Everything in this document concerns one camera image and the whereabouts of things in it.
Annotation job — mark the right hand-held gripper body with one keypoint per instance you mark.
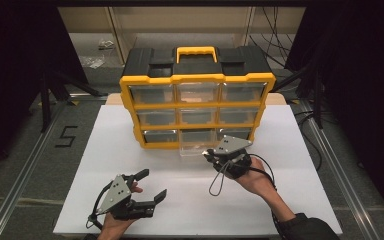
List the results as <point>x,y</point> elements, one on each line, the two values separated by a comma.
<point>231,145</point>

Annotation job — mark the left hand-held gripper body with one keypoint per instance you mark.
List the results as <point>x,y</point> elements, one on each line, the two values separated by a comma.
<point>117,193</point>

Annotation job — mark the small clear plastic drawer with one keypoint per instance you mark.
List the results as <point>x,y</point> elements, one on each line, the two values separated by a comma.
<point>195,143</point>

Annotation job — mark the yellow black drawer organizer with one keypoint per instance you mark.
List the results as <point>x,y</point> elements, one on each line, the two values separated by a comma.
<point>196,70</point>

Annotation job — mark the person's left hand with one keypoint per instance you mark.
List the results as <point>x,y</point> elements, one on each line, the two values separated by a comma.
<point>113,228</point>

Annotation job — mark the person's right hand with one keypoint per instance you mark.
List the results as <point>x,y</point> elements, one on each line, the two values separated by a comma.
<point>256,180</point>

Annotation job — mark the white foam board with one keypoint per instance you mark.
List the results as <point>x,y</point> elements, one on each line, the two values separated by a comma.
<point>113,156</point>

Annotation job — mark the grid of clear organizer drawers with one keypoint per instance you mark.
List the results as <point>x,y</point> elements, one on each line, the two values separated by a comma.
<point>153,94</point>

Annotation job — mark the black metal stand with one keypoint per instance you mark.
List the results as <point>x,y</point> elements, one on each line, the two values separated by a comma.
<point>45,106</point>
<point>318,100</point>

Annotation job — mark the large crumpled clear plastic bag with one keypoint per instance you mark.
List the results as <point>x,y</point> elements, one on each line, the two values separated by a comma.
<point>93,61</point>

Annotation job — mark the small crumpled clear plastic bag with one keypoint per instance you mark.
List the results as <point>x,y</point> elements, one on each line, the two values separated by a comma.
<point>106,44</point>

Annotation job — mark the beige shelf unit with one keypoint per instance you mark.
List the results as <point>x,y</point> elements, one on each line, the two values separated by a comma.
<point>180,20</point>

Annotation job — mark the black curtain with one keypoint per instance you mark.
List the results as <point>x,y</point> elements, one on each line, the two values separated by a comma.
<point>13,66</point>
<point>363,83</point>

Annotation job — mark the aluminium floor rail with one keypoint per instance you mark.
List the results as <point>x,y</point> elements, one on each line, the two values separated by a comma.
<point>23,180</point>
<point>340,173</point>

